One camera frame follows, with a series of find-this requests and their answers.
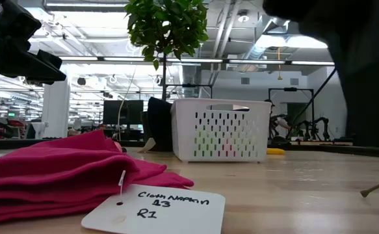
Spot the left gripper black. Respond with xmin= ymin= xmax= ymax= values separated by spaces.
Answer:
xmin=0 ymin=0 xmax=68 ymax=86

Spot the white perforated plastic basket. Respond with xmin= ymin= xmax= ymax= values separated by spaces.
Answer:
xmin=170 ymin=97 xmax=272 ymax=163

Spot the white building pillar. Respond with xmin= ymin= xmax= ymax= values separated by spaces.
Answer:
xmin=42 ymin=80 xmax=71 ymax=139

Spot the black computer monitor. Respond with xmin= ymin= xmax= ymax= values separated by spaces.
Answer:
xmin=103 ymin=99 xmax=144 ymax=127

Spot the magenta cloth napkin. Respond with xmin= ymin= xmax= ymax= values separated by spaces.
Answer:
xmin=0 ymin=129 xmax=195 ymax=227

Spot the black plant pot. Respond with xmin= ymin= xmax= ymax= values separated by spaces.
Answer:
xmin=139 ymin=110 xmax=150 ymax=146

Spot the small blank white tag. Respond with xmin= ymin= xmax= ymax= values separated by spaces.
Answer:
xmin=137 ymin=137 xmax=158 ymax=154

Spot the green leafy artificial plant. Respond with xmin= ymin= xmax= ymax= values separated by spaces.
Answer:
xmin=124 ymin=0 xmax=209 ymax=100

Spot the white handwritten paper tag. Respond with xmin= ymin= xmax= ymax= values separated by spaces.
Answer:
xmin=81 ymin=170 xmax=226 ymax=234

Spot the overhead light bar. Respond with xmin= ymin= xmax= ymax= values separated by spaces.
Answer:
xmin=57 ymin=55 xmax=335 ymax=66

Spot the silver ventilation duct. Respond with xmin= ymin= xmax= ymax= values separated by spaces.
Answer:
xmin=239 ymin=14 xmax=293 ymax=73

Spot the yellow hanging cord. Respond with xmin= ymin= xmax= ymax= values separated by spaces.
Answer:
xmin=276 ymin=47 xmax=283 ymax=81

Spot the black metal frame stand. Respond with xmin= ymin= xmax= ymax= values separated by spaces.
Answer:
xmin=268 ymin=86 xmax=315 ymax=141

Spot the black aluminium table frame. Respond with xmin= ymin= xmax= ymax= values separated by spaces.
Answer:
xmin=0 ymin=138 xmax=379 ymax=160

